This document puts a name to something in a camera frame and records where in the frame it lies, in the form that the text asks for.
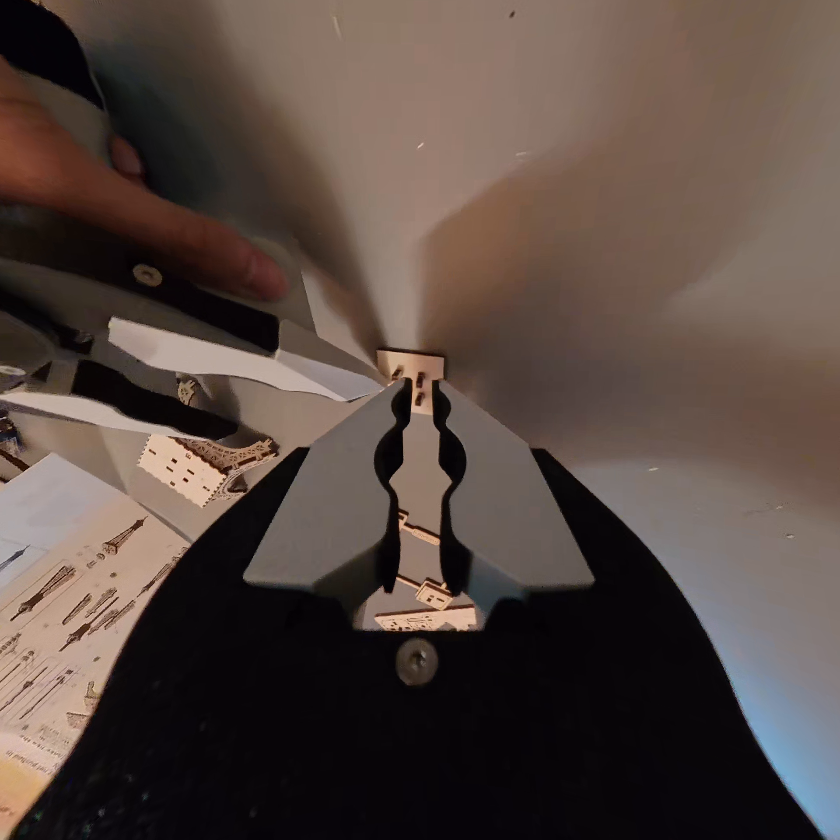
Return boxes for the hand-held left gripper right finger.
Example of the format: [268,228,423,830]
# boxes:
[430,378,595,630]

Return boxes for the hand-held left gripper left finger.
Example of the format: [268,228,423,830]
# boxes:
[243,377,413,630]

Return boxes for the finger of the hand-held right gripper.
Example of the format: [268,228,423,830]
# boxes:
[0,360,238,439]
[107,239,388,403]

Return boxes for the small square wooden plate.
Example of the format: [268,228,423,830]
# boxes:
[376,348,447,416]

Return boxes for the person's right hand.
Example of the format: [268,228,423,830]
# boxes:
[0,56,290,303]

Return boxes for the wooden lattice tower base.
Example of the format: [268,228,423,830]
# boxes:
[136,433,278,508]

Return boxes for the paper instruction leaflet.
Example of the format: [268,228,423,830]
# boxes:
[0,453,193,821]

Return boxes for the wooden four-square frame piece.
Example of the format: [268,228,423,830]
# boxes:
[374,508,476,632]

